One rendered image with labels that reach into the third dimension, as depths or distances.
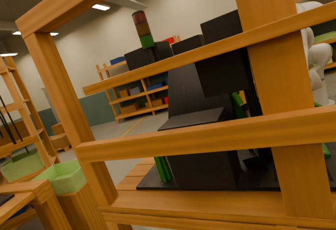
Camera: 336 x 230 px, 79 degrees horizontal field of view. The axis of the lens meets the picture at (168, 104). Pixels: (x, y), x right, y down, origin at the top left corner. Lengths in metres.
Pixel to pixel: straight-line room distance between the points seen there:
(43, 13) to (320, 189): 1.25
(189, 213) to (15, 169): 2.68
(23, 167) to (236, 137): 2.96
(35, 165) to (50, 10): 2.51
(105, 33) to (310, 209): 7.63
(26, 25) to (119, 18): 6.55
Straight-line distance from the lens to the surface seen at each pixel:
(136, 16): 0.82
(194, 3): 6.83
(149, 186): 1.26
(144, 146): 0.86
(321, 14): 0.65
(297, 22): 0.64
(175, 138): 0.77
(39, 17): 1.14
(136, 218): 1.24
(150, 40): 0.80
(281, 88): 0.70
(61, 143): 6.88
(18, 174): 3.37
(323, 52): 1.64
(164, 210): 1.09
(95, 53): 8.27
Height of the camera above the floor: 1.53
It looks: 11 degrees down
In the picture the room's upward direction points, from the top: 18 degrees counter-clockwise
